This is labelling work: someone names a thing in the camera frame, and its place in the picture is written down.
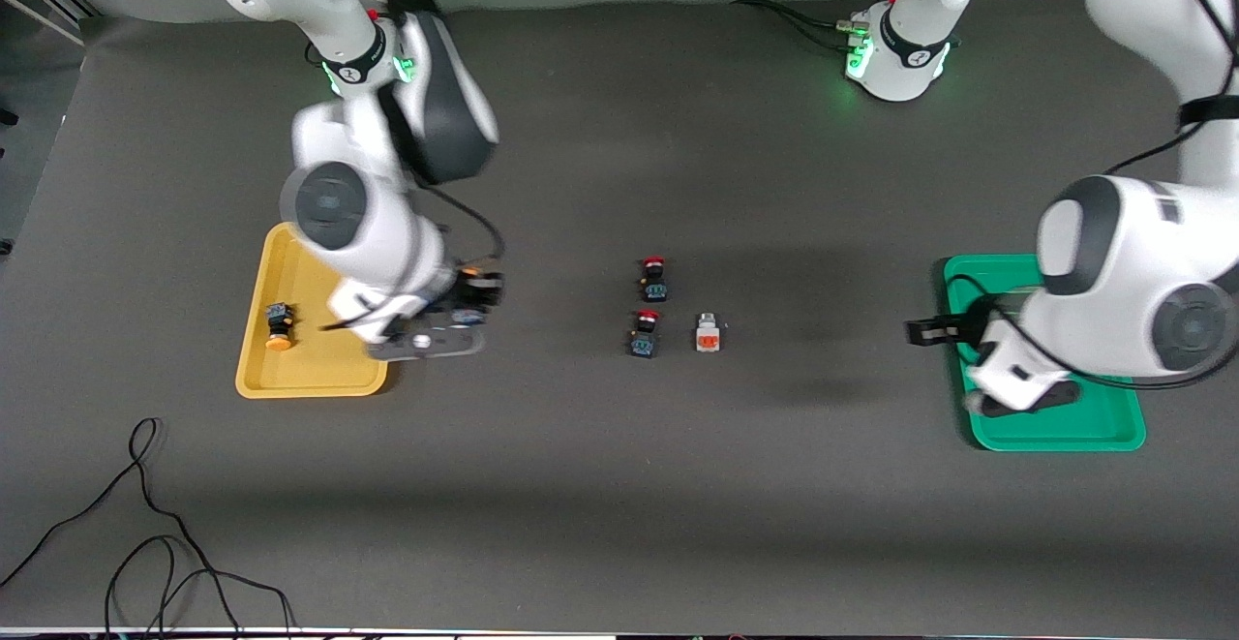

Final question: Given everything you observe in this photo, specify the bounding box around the black left arm strap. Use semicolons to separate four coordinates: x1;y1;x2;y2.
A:
1176;93;1239;133

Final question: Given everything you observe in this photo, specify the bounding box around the metal frame rail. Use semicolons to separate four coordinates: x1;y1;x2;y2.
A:
0;0;98;46

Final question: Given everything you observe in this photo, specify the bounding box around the black left base cable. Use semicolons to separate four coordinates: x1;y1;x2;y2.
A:
731;0;867;52

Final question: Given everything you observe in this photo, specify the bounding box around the red mushroom push button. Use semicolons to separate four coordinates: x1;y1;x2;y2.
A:
629;309;664;360
639;255;672;304

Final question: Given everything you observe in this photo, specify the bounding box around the loose black table cable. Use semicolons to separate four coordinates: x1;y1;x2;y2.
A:
0;417;296;636

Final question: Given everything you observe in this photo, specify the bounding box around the yellow plastic tray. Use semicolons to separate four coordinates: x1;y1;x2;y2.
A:
235;222;390;399

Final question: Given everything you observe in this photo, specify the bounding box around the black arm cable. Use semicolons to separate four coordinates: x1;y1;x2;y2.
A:
319;0;506;331
944;0;1239;394

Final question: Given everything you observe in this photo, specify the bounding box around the yellow mushroom button red contact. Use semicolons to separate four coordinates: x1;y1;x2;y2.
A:
453;266;487;327

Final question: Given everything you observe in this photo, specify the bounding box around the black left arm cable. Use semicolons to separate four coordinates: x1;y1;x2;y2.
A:
944;0;1239;394

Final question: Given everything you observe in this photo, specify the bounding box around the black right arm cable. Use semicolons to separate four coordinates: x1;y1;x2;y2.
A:
319;0;506;331

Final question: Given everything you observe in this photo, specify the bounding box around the green plastic tray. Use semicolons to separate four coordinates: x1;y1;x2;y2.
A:
944;253;1147;452

